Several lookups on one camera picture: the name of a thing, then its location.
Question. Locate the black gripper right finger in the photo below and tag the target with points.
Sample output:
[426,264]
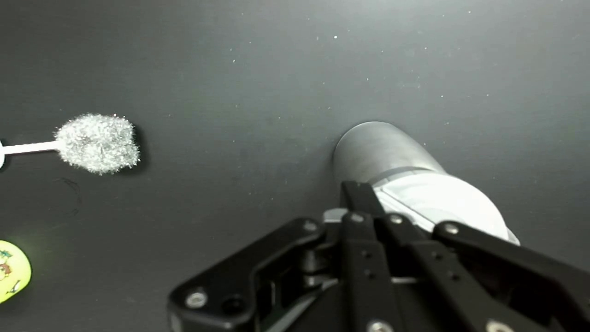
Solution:
[491,283]

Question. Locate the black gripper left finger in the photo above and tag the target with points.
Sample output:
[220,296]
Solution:
[362,277]

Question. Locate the tall silver metal cup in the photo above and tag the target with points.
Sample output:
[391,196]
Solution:
[380,150]

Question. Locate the yellow-green printed mug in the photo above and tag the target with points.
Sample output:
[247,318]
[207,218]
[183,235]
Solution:
[11,270]

